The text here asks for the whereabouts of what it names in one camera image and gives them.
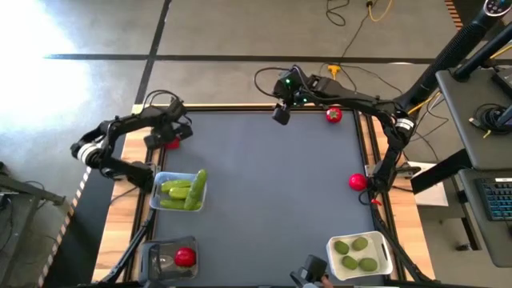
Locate black smooth pole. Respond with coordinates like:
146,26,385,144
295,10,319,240
453,22,512,81

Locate black floor mat striped edge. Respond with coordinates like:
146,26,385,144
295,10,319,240
36,166,121,288

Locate yellow floor cable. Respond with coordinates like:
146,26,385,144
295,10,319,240
366,0,395,23

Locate white flat box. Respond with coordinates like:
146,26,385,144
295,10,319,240
406,161,450,208

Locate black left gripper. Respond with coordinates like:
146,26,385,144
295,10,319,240
142,106,194,152

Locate black handheld device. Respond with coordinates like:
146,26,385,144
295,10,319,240
290,254,330,288

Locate black desk leg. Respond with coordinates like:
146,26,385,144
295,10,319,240
410,148,474,195

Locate black looped floor cable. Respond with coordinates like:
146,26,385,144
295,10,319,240
325,0,351,27

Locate coiled black cable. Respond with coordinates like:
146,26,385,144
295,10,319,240
470,102,510,135

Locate black keyboard shelf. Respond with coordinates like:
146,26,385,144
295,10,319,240
458,167,512,269

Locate grey table mat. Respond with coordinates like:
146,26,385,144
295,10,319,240
154,110,387,287

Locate black side desk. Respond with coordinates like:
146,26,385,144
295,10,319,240
434,66,512,171

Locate backlit black keyboard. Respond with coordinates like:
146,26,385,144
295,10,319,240
474,177,512,222

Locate black stand legs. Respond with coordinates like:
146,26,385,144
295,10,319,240
0,161,67,206

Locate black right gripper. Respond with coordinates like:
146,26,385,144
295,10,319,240
271,66,317,126

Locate black ribbed stand pole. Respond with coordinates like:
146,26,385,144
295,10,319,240
394,0,512,114

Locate long dark green cucumber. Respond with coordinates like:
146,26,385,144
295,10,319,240
183,168,209,211

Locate white plastic basket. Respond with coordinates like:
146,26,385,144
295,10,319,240
326,230,395,282

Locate clear plastic bin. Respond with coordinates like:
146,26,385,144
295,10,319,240
149,170,208,214
138,235,200,283

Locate long black floor cable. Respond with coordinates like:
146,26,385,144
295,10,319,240
339,3,375,59

